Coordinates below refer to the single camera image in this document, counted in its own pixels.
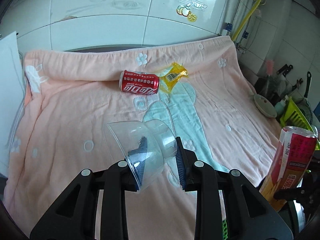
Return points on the green dish rack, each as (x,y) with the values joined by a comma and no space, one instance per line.
(293,116)

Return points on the yellow plastic wrapper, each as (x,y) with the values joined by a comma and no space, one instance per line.
(171,78)

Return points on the black frying pan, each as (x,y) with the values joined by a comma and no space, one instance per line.
(303,104)

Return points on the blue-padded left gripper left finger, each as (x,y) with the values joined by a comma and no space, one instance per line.
(73,214)

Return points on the white round scale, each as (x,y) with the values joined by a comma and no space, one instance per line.
(264,106)

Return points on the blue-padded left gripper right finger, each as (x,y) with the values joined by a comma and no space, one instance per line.
(227,202)

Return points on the pink towel with rabbit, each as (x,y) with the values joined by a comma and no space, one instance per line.
(71,97)

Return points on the white washing machine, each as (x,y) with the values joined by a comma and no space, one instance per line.
(12,96)

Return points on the clear plastic cup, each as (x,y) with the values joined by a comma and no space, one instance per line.
(145,146)

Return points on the yellow gas pipe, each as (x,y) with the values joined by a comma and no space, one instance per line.
(245,20)

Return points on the red cola can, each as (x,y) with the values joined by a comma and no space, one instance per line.
(139,83)

